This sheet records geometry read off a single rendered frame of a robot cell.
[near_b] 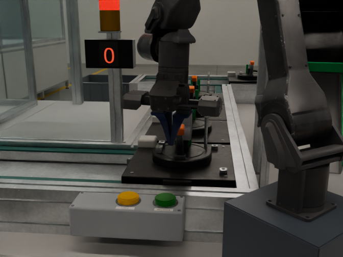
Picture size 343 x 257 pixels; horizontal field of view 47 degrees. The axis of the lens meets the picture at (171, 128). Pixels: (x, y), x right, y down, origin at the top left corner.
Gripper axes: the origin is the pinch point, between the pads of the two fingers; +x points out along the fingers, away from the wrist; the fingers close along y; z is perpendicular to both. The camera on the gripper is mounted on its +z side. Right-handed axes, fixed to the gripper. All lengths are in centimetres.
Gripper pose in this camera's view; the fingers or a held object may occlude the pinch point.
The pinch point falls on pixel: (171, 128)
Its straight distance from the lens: 77.7
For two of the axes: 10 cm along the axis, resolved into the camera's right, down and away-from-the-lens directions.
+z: -2.3, 2.7, -9.4
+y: 9.7, 0.9, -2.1
